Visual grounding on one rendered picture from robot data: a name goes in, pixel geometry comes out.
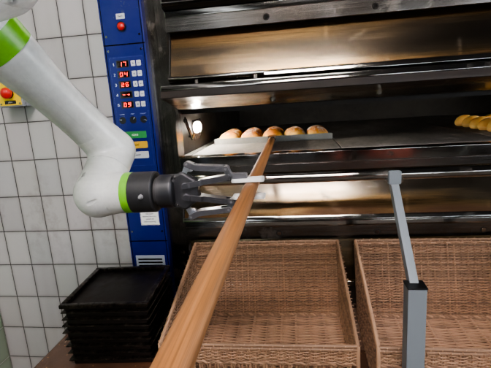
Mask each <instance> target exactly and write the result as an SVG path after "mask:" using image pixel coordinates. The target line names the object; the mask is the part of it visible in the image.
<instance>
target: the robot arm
mask: <svg viewBox="0 0 491 368"><path fill-rule="evenodd" d="M37 1H38V0H0V83H1V84H2V85H4V86H5V87H7V88H8V89H10V90H11V91H12V92H14V93H16V94H17V95H18V96H19V97H21V98H22V99H23V100H25V101H26V102H28V103H29V104H30V105H31V106H32V107H34V108H35V109H36V110H38V111H39V112H41V113H42V114H43V115H44V116H45V117H46V118H47V119H49V120H50V121H51V122H52V123H54V124H55V125H56V126H57V127H59V128H60V129H61V130H62V131H63V132H64V133H65V134H66V135H67V136H68V137H69V138H70V139H71V140H73V141H74V142H75V143H76V144H77V145H78V146H79V147H80V148H81V149H82V150H83V152H84V153H85V154H86V155H87V161H86V163H85V166H84V168H83V170H82V172H81V174H80V176H79V178H78V179H77V182H76V183H75V186H74V189H73V199H74V202H75V204H76V206H77V208H78V209H79V210H80V211H81V212H82V213H84V214H85V215H88V216H90V217H93V218H103V217H107V216H109V215H115V214H120V213H131V212H158V211H159V210H160V209H161V208H171V207H180V208H182V209H184V210H186V211H187V213H188V214H189V219H190V220H193V219H195V218H197V217H199V216H204V215H216V214H222V213H228V212H231V210H232V208H233V205H234V204H235V202H236V201H237V198H238V196H239V195H240V194H239V193H235V194H234V195H233V196H220V195H213V194H206V193H201V191H200V189H199V188H200V186H201V185H207V184H211V183H218V182H222V181H226V180H231V182H232V183H255V182H264V176H253V177H248V173H247V172H232V171H231V169H230V167H229V165H227V164H197V163H194V162H193V161H190V160H188V161H186V162H184V163H183V171H182V172H180V173H178V174H170V175H160V174H159V173H158V172H157V171H151V172H129V171H130V169H131V167H132V164H133V161H134V158H135V155H136V147H135V144H134V141H133V140H132V138H131V137H130V136H129V135H128V134H127V133H125V132H124V131H123V130H121V129H120V128H119V127H117V126H116V125H115V124H114V123H113V122H112V121H111V120H109V119H108V118H107V117H105V116H104V115H103V114H102V113H101V112H100V111H99V110H98V109H97V108H96V107H95V106H94V105H93V104H92V103H91V102H90V101H89V100H88V99H87V98H86V97H85V96H84V95H83V94H82V93H81V92H80V91H79V90H78V89H77V88H76V87H75V85H74V84H73V83H72V82H71V81H70V80H69V79H68V78H67V77H66V76H65V74H64V73H63V72H62V71H61V70H60V69H59V68H58V67H57V66H56V64H55V63H54V62H53V60H52V59H51V58H50V56H49V55H48V54H47V53H46V52H45V51H44V49H43V48H42V47H41V46H40V44H39V43H38V42H37V40H35V38H33V36H32V35H31V34H30V33H29V31H28V30H27V29H26V27H25V26H24V25H23V24H22V23H21V22H20V21H19V20H18V19H17V17H19V16H21V15H23V14H25V13H27V12H28V11H29V10H30V9H31V8H32V7H33V6H34V5H35V4H36V3H37ZM193 170H194V171H208V172H224V173H225V174H222V175H215V176H211V177H202V178H198V179H197V178H195V177H193V176H191V175H190V174H189V173H187V172H192V171H193ZM195 202H211V203H218V204H227V205H222V206H216V207H205V208H200V209H197V208H192V207H191V206H192V205H193V204H194V203H195Z"/></svg>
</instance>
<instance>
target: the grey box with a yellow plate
mask: <svg viewBox="0 0 491 368"><path fill-rule="evenodd" d="M2 88H6V87H5V86H4V85H2V84H1V83H0V90H1V89H2ZM30 106H31V105H30V104H29V103H28V102H26V101H25V100H23V99H22V98H21V97H19V96H18V95H17V94H16V93H14V92H12V97H11V98H9V99H4V98H2V97H1V95H0V107H1V108H5V107H30Z"/></svg>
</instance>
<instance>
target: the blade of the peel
mask: <svg viewBox="0 0 491 368"><path fill-rule="evenodd" d="M267 138H268V136H267V137H241V138H228V139H220V138H219V139H215V145H230V144H244V143H258V142H267ZM313 139H332V132H328V133H320V134H306V132H305V134H295V135H280V136H276V142H285V141H299V140H313Z"/></svg>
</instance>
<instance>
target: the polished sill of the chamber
mask: <svg viewBox="0 0 491 368"><path fill-rule="evenodd" d="M260 154H261V152H258V153H228V154H213V155H197V156H183V157H181V158H179V160H180V167H181V168H183V163H184V162H186V161H188V160H190V161H193V162H194V163H197V164H227V165H229V166H246V165H255V164H256V162H257V160H258V158H259V156H260ZM484 155H491V141H489V142H458V143H443V144H427V145H397V146H381V147H351V148H335V149H320V150H290V151H274V152H271V153H270V156H269V158H268V161H267V164H297V163H314V162H331V161H365V160H382V159H400V158H433V157H450V156H484Z"/></svg>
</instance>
